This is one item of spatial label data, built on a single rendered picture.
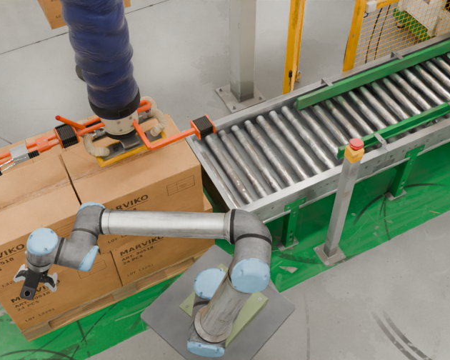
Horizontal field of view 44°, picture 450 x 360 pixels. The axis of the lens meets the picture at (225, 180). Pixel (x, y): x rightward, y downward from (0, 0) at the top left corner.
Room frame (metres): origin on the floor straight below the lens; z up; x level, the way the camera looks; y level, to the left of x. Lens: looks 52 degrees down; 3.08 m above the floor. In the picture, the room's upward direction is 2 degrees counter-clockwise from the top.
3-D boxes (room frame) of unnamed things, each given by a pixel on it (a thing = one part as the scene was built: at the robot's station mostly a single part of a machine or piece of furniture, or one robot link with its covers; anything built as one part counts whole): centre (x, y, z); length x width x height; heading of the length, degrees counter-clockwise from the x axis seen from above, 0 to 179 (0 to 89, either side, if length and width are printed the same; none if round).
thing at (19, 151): (1.62, 0.89, 1.24); 0.07 x 0.07 x 0.04; 27
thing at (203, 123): (1.74, 0.09, 1.25); 0.09 x 0.08 x 0.05; 27
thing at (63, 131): (1.72, 0.70, 1.24); 0.10 x 0.08 x 0.06; 27
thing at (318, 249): (1.80, -0.64, 0.01); 0.15 x 0.15 x 0.03; 25
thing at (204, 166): (2.01, 0.09, 0.58); 0.70 x 0.03 x 0.06; 25
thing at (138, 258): (1.99, 0.83, 0.34); 1.20 x 1.00 x 0.40; 115
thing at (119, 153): (1.75, 0.43, 1.14); 0.34 x 0.10 x 0.05; 117
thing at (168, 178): (1.83, 0.47, 0.74); 0.60 x 0.40 x 0.40; 116
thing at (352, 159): (1.80, -0.64, 0.50); 0.07 x 0.07 x 1.00; 25
